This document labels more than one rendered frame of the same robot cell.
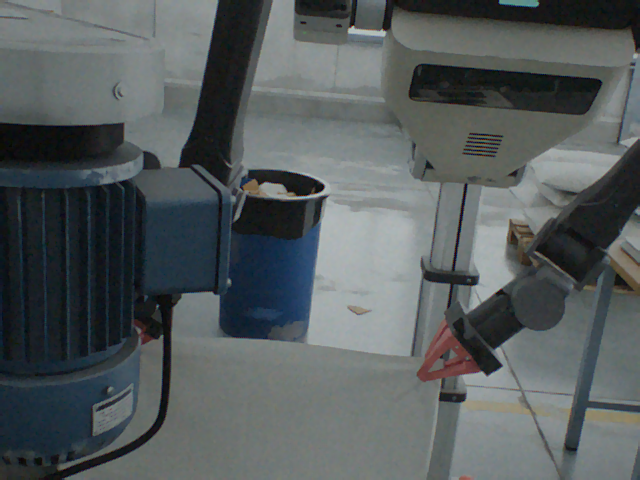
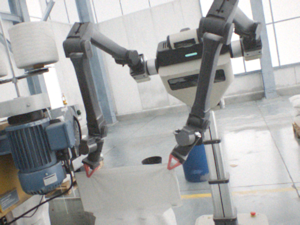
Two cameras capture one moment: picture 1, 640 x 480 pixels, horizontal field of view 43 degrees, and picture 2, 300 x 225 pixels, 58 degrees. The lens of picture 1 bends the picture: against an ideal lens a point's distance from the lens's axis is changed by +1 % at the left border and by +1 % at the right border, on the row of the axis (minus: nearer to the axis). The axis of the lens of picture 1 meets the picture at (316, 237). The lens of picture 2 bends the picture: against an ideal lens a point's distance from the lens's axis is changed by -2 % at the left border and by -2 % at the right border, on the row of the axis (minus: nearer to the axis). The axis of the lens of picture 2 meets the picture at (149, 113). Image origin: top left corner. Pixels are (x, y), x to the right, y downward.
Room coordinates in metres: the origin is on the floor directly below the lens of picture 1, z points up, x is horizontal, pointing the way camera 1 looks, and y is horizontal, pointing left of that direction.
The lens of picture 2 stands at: (-0.14, -0.50, 1.40)
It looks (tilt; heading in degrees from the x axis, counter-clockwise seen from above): 8 degrees down; 20
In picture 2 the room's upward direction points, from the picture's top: 12 degrees counter-clockwise
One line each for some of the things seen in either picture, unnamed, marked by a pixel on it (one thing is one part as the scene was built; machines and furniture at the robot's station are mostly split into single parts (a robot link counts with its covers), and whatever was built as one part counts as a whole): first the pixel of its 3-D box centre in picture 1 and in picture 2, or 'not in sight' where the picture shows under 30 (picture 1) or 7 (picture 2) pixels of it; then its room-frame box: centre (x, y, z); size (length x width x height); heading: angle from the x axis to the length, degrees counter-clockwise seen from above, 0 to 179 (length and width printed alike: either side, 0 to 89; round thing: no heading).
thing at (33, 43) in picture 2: not in sight; (33, 45); (0.75, 0.23, 1.61); 0.17 x 0.17 x 0.17
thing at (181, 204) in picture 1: (172, 241); (62, 138); (0.65, 0.12, 1.25); 0.10 x 0.08 x 0.12; 26
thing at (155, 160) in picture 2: not in sight; (153, 168); (3.32, 0.85, 0.13); 0.30 x 0.30 x 0.26
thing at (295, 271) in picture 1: (269, 255); (195, 152); (3.23, 0.19, 0.32); 0.51 x 0.48 x 0.65; 1
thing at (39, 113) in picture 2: (43, 126); (26, 117); (0.60, 0.22, 1.35); 0.12 x 0.12 x 0.04
